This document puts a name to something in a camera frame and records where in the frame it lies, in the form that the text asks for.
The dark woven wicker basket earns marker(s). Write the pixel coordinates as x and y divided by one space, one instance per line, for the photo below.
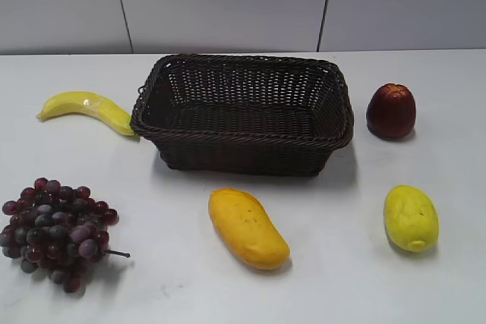
253 114

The yellow lemon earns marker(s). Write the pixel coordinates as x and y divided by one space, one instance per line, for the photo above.
410 219

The orange yellow mango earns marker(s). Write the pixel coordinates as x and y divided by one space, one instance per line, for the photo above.
246 229

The dark red apple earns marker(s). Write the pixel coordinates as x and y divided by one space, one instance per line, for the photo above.
391 113

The yellow banana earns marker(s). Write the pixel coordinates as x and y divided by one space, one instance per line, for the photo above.
89 104

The purple grape bunch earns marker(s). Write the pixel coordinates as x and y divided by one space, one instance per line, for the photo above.
59 230

